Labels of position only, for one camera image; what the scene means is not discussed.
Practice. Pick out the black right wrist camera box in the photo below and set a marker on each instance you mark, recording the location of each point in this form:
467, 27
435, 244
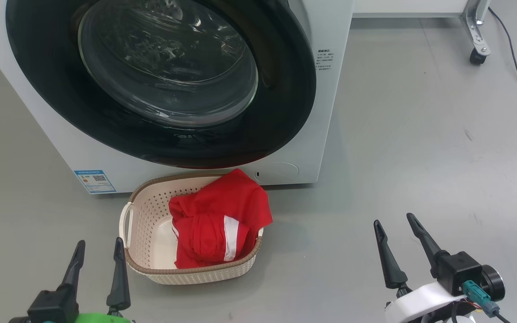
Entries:
460, 269

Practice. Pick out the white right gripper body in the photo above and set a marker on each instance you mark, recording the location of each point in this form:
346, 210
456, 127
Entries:
420, 303

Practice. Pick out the white front-load washing machine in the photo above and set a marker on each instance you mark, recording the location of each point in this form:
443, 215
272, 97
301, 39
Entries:
330, 112

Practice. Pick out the cream perforated laundry basket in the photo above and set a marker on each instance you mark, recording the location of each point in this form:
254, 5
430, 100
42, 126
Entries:
148, 215

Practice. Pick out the white partition panel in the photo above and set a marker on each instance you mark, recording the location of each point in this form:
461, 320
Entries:
406, 5

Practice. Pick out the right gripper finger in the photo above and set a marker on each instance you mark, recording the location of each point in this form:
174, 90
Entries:
391, 264
427, 242

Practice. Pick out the printed warning text label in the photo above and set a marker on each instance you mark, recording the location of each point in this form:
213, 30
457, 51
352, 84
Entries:
325, 59

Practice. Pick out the black round glass washer door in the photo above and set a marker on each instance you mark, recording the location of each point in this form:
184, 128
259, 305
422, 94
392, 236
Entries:
38, 89

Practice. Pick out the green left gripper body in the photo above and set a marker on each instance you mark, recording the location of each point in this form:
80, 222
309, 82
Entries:
101, 319

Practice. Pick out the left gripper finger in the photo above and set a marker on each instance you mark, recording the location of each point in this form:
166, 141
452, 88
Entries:
75, 269
119, 282

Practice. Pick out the black caster wheel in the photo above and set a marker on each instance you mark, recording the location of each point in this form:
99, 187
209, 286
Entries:
477, 57

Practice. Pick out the round drain filter cover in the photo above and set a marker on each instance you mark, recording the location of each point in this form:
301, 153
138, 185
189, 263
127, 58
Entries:
281, 172

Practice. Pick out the blue energy label sticker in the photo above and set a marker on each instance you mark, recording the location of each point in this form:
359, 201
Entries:
94, 181

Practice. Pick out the plain red garment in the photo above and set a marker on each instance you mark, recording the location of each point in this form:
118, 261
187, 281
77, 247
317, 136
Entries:
236, 197

